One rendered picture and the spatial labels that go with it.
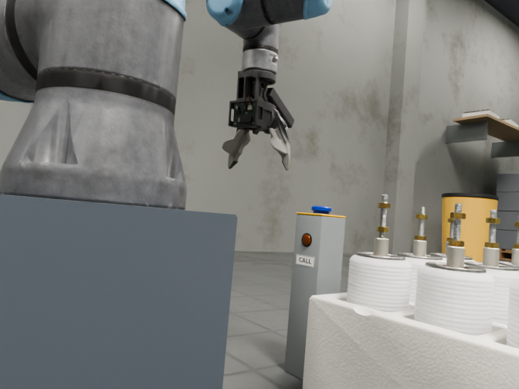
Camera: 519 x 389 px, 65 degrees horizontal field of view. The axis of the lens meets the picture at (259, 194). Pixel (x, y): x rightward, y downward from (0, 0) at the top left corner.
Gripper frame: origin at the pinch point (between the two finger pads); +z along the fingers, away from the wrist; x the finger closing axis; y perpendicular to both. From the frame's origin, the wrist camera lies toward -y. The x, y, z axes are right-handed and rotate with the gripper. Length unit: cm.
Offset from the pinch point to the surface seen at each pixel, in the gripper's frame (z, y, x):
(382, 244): 11.5, 9.1, 30.1
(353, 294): 19.4, 12.5, 27.1
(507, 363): 21, 23, 48
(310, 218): 9.2, 2.1, 13.9
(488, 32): -240, -585, -10
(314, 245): 14.1, 2.9, 15.6
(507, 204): 5, -556, 28
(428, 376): 25, 20, 40
